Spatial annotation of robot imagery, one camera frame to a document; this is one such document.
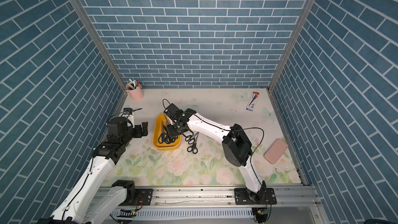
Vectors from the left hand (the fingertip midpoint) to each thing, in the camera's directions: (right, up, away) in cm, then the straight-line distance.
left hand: (142, 122), depth 80 cm
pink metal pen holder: (-16, +17, +29) cm, 37 cm away
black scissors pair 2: (+26, -17, +11) cm, 33 cm away
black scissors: (+12, -13, +12) cm, 21 cm away
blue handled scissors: (+7, -11, +14) cm, 19 cm away
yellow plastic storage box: (+4, -8, +13) cm, 15 cm away
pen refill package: (+67, +11, +32) cm, 75 cm away
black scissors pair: (+24, -12, +14) cm, 30 cm away
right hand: (+15, -7, +5) cm, 17 cm away
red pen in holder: (-15, +24, +29) cm, 40 cm away
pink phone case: (+74, -18, +9) cm, 77 cm away
